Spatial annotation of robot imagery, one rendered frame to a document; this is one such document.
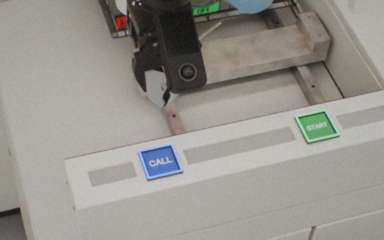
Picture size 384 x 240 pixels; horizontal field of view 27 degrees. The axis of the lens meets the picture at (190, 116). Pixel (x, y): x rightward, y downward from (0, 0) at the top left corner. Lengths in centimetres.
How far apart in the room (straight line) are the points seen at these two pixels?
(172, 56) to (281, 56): 57
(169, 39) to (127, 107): 53
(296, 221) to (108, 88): 42
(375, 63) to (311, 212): 28
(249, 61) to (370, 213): 35
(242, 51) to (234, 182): 34
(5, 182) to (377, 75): 110
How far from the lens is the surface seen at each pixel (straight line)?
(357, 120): 133
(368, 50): 144
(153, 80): 106
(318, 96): 150
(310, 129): 129
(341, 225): 150
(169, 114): 143
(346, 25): 149
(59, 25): 163
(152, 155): 123
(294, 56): 152
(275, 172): 127
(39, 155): 142
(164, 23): 97
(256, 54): 151
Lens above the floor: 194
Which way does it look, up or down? 50 degrees down
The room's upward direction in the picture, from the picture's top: 5 degrees clockwise
